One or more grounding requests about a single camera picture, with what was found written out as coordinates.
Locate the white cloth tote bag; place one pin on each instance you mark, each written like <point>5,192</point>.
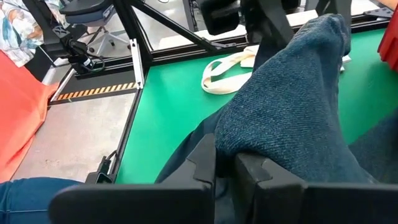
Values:
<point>224,84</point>

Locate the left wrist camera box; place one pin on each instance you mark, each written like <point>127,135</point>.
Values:
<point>219,17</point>

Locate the silver metal bracket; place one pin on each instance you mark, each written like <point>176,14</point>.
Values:
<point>136,65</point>

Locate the green table mat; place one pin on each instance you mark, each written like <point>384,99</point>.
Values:
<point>174,109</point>

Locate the red plastic laundry bin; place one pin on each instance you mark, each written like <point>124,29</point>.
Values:
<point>390,46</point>

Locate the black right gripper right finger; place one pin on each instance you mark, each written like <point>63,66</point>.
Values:
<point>311,205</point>

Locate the black office chair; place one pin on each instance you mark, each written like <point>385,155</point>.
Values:
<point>84,9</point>

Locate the yellow black hazard tape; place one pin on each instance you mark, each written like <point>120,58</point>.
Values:
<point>93,91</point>

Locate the dark blue jeans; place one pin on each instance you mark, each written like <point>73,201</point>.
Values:
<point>295,109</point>

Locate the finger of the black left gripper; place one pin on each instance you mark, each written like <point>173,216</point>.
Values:
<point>334,7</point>
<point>267,21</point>

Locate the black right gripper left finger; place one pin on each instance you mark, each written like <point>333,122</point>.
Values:
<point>124,205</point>

